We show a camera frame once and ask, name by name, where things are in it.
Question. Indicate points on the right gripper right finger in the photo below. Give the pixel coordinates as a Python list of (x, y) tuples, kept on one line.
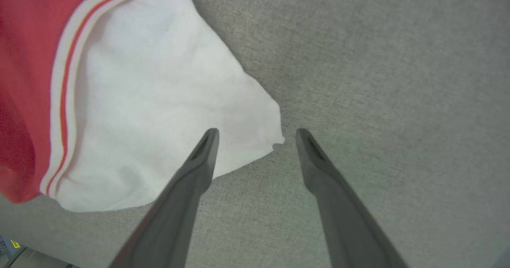
[(338, 212)]

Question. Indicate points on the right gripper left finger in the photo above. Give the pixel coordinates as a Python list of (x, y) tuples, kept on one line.
[(175, 208)]

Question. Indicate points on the red and white jersey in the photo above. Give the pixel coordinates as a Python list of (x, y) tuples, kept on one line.
[(131, 92)]

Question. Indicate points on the grey fabric sofa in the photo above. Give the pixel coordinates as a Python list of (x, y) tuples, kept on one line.
[(378, 81)]

